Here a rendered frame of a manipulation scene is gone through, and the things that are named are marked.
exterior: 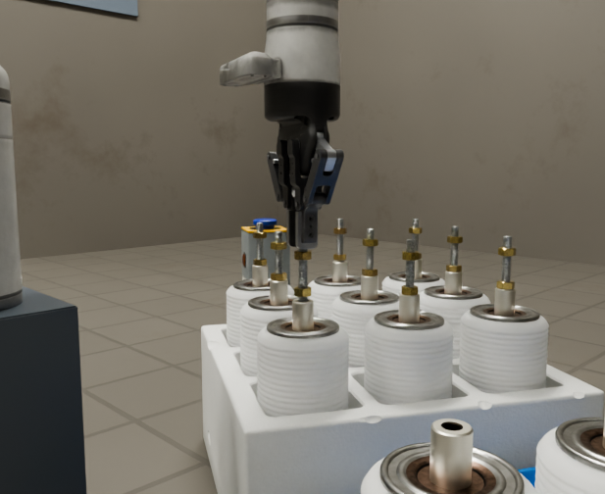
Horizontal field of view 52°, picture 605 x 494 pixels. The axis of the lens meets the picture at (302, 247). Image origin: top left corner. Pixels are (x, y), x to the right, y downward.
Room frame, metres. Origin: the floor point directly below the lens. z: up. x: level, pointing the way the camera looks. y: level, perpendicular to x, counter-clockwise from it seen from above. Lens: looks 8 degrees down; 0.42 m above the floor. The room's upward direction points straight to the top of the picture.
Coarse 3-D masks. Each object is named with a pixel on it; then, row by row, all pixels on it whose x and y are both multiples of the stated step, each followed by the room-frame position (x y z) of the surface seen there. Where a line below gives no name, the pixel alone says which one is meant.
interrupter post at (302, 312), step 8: (296, 304) 0.61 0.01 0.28; (304, 304) 0.61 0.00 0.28; (312, 304) 0.62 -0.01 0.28; (296, 312) 0.61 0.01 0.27; (304, 312) 0.61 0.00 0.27; (312, 312) 0.62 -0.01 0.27; (296, 320) 0.61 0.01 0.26; (304, 320) 0.61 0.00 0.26; (312, 320) 0.62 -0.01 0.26; (296, 328) 0.61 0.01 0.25; (304, 328) 0.61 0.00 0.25; (312, 328) 0.62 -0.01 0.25
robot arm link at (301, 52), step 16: (272, 32) 0.60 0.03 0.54; (288, 32) 0.59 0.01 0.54; (304, 32) 0.59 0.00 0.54; (320, 32) 0.59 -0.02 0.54; (336, 32) 0.61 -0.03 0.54; (272, 48) 0.60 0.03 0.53; (288, 48) 0.59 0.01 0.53; (304, 48) 0.59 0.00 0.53; (320, 48) 0.59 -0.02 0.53; (336, 48) 0.61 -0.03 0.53; (240, 64) 0.57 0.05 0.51; (256, 64) 0.55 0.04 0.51; (272, 64) 0.57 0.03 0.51; (288, 64) 0.59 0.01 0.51; (304, 64) 0.59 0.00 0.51; (320, 64) 0.59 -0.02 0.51; (336, 64) 0.60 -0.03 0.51; (224, 80) 0.61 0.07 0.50; (240, 80) 0.60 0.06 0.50; (256, 80) 0.60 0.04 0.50; (272, 80) 0.60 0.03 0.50; (288, 80) 0.59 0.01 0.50; (304, 80) 0.59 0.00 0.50; (320, 80) 0.59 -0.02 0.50; (336, 80) 0.61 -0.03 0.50
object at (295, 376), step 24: (264, 336) 0.60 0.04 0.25; (336, 336) 0.60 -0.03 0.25; (264, 360) 0.60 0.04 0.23; (288, 360) 0.58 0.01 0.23; (312, 360) 0.58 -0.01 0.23; (336, 360) 0.59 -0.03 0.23; (264, 384) 0.59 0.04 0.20; (288, 384) 0.58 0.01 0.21; (312, 384) 0.58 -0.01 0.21; (336, 384) 0.59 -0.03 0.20; (264, 408) 0.60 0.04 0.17; (288, 408) 0.58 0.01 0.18; (312, 408) 0.58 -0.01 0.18; (336, 408) 0.59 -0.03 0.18
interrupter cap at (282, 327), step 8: (280, 320) 0.65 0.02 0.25; (288, 320) 0.65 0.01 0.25; (320, 320) 0.65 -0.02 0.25; (328, 320) 0.64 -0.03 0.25; (272, 328) 0.61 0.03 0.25; (280, 328) 0.61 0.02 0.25; (288, 328) 0.62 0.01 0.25; (320, 328) 0.62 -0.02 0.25; (328, 328) 0.61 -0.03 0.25; (336, 328) 0.61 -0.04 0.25; (280, 336) 0.59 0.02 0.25; (288, 336) 0.59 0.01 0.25; (296, 336) 0.59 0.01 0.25; (304, 336) 0.58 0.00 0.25; (312, 336) 0.59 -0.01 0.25; (320, 336) 0.59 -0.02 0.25
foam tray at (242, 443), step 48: (240, 384) 0.65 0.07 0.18; (576, 384) 0.65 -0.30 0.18; (240, 432) 0.55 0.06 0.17; (288, 432) 0.54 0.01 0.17; (336, 432) 0.55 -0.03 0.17; (384, 432) 0.56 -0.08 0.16; (480, 432) 0.59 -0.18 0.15; (528, 432) 0.61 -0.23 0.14; (240, 480) 0.56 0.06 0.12; (288, 480) 0.54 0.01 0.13; (336, 480) 0.55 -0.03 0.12
